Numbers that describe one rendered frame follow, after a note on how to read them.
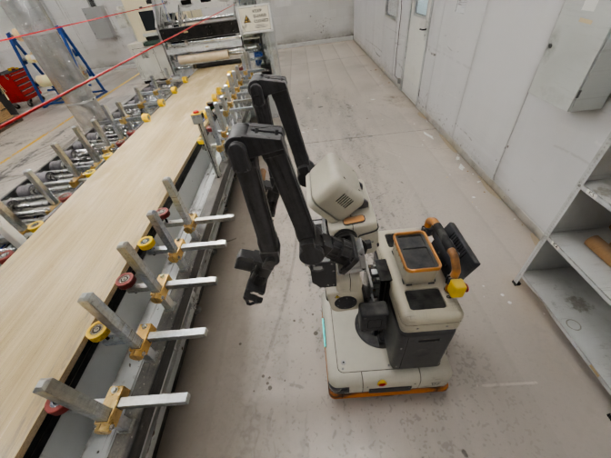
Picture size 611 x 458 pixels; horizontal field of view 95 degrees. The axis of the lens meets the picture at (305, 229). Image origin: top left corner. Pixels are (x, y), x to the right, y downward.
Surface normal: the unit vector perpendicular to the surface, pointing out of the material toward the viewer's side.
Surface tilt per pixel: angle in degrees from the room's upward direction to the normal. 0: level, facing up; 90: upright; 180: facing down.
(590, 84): 90
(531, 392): 0
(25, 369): 0
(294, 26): 90
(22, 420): 0
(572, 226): 90
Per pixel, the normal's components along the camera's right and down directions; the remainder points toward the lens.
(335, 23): 0.04, 0.67
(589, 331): -0.11, -0.73
